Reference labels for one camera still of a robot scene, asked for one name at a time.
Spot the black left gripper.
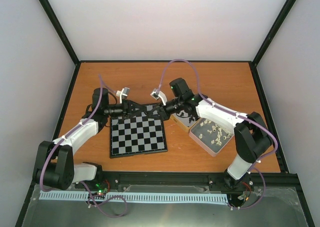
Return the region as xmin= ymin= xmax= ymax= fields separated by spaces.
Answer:
xmin=104 ymin=99 xmax=146 ymax=121

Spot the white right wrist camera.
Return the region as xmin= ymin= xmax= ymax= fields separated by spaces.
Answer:
xmin=150 ymin=88 xmax=168 ymax=106

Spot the purple cable loop bottom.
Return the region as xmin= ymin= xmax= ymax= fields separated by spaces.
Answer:
xmin=82 ymin=181 xmax=129 ymax=218

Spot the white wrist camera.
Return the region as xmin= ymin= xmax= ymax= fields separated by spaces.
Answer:
xmin=150 ymin=88 xmax=168 ymax=106
xmin=115 ymin=87 xmax=130 ymax=104

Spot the silver tin lid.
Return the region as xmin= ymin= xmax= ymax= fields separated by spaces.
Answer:
xmin=189 ymin=118 xmax=234 ymax=157

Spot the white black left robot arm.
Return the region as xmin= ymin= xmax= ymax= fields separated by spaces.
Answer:
xmin=32 ymin=87 xmax=147 ymax=192

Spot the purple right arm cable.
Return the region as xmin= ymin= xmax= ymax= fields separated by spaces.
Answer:
xmin=157 ymin=58 xmax=279 ymax=173

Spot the black frame post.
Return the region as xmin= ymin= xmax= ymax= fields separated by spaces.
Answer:
xmin=252 ymin=0 xmax=297 ymax=68
xmin=38 ymin=0 xmax=80 ymax=66

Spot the black white chess board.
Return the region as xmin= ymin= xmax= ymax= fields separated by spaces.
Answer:
xmin=109 ymin=103 xmax=168 ymax=159

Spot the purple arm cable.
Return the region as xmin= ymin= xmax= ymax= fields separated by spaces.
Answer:
xmin=157 ymin=58 xmax=279 ymax=173
xmin=39 ymin=73 xmax=118 ymax=193

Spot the black frame post right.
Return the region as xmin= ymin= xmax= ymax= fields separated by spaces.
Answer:
xmin=252 ymin=0 xmax=297 ymax=68

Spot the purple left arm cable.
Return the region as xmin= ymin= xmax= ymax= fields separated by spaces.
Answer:
xmin=39 ymin=73 xmax=118 ymax=193

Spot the black frame post left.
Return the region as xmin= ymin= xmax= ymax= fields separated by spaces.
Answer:
xmin=38 ymin=0 xmax=80 ymax=66

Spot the light blue cable duct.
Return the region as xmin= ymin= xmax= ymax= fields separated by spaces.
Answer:
xmin=38 ymin=191 xmax=228 ymax=205

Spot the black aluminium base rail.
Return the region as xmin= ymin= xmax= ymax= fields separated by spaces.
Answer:
xmin=32 ymin=170 xmax=300 ymax=194

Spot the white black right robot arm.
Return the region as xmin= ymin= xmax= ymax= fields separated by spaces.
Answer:
xmin=150 ymin=78 xmax=279 ymax=190

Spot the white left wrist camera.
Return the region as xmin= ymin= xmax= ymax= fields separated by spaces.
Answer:
xmin=115 ymin=87 xmax=130 ymax=104

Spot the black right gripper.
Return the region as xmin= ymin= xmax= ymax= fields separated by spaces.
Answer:
xmin=146 ymin=97 xmax=183 ymax=121

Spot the gold metal tin box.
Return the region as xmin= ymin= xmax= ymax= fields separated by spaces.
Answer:
xmin=170 ymin=110 xmax=200 ymax=133

